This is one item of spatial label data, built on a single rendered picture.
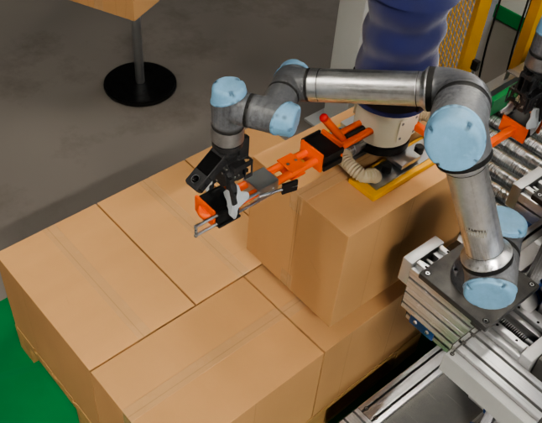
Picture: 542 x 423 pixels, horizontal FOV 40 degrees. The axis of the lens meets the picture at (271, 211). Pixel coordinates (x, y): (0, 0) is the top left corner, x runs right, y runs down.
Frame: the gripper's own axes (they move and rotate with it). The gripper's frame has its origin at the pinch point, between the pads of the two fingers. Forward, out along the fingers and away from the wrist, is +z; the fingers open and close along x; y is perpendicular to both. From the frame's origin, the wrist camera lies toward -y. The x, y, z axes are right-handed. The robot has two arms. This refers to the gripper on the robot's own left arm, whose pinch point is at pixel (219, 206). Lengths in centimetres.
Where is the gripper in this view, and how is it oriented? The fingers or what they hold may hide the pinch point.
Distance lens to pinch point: 183.9
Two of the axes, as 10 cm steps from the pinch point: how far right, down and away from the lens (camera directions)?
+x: -6.5, -5.6, 5.1
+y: 7.6, -4.3, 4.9
